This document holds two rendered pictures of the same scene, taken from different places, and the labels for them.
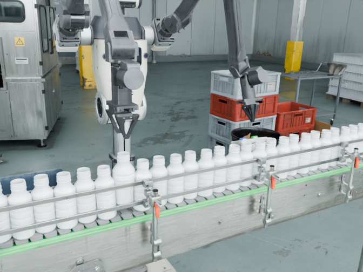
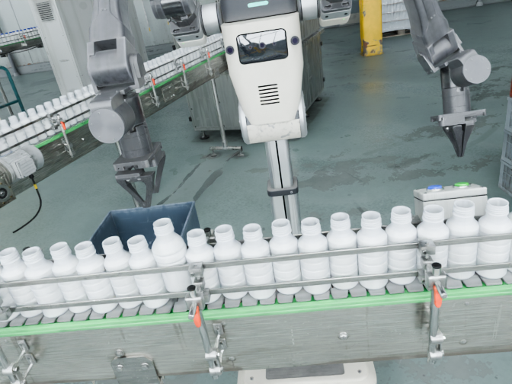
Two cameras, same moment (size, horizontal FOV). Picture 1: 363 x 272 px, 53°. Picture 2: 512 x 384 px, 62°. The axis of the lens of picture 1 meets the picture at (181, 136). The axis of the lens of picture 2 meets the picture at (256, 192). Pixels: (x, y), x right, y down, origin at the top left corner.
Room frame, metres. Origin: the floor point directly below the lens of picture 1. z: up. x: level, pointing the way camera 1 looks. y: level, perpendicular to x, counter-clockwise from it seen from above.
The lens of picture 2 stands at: (0.53, -0.43, 1.61)
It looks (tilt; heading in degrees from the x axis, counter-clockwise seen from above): 27 degrees down; 36
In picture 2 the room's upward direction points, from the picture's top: 10 degrees counter-clockwise
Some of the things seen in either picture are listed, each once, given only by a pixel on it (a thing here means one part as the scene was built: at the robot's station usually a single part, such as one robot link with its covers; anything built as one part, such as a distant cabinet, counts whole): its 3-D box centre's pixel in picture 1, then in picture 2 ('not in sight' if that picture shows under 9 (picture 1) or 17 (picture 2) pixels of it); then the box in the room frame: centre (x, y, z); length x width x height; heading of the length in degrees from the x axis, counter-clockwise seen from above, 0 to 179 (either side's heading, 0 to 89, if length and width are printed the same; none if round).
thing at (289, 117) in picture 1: (284, 115); not in sight; (4.14, -1.20, 0.55); 0.61 x 0.41 x 0.22; 122
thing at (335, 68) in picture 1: (335, 72); not in sight; (5.99, -2.47, 0.85); 0.36 x 0.12 x 0.27; 29
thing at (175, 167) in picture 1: (175, 178); (257, 260); (1.12, 0.02, 1.08); 0.06 x 0.06 x 0.17
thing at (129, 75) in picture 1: (127, 64); (114, 97); (0.99, 0.15, 1.47); 0.12 x 0.09 x 0.12; 29
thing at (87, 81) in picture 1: (87, 63); (370, 22); (8.58, 2.24, 0.55); 0.40 x 0.40 x 1.10; 29
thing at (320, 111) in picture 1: (307, 95); not in sight; (5.78, -2.00, 0.49); 1.05 x 0.55 x 0.99; 119
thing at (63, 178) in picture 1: (65, 199); (95, 276); (0.94, 0.33, 1.08); 0.06 x 0.06 x 0.17
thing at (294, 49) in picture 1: (293, 60); not in sight; (10.92, -3.21, 0.55); 0.40 x 0.40 x 1.10; 29
